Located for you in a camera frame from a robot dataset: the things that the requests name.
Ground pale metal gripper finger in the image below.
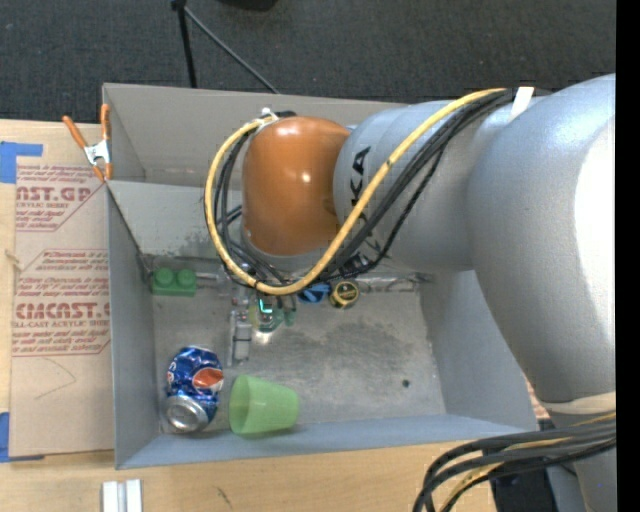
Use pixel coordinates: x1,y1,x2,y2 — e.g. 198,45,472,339
235,310,253,362
228,295,240,367

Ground blue round object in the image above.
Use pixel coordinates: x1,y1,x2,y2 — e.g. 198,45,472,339
297,283,332,304

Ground crushed blue soda can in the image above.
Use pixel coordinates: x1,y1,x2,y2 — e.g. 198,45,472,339
164,345,225,434

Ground green plastic cup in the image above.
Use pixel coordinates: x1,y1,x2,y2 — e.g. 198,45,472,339
228,374,300,440

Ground green toy brick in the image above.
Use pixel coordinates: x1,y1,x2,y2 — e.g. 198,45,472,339
151,267,198,297

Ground black yellow round tape measure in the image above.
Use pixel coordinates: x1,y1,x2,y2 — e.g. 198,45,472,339
328,279,360,309

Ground grey metal bin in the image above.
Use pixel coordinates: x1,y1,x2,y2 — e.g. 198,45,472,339
101,82,542,471

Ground brown cardboard board red print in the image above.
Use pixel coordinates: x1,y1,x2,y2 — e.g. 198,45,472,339
0,118,117,464

